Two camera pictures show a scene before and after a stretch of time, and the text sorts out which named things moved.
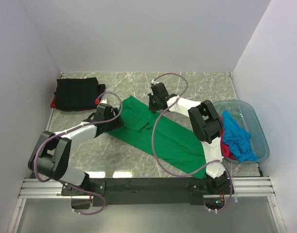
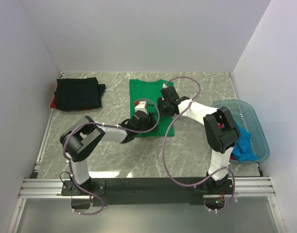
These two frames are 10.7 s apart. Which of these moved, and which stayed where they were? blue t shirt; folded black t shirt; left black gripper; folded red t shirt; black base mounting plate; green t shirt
Moved: green t shirt; left black gripper
Stayed: folded black t shirt; black base mounting plate; blue t shirt; folded red t shirt
